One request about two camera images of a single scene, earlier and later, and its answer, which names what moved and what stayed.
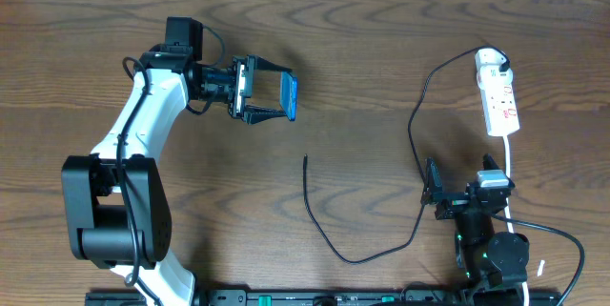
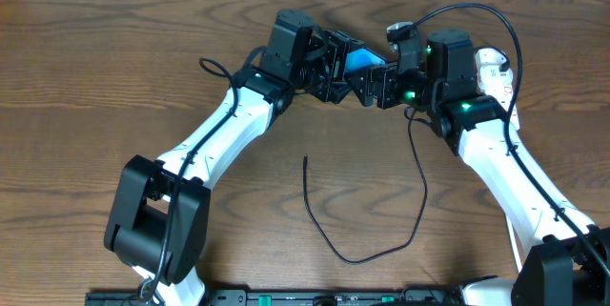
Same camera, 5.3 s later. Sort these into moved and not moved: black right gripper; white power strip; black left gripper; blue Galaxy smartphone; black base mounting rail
Moved: black left gripper; black right gripper; blue Galaxy smartphone
Not moved: black base mounting rail; white power strip
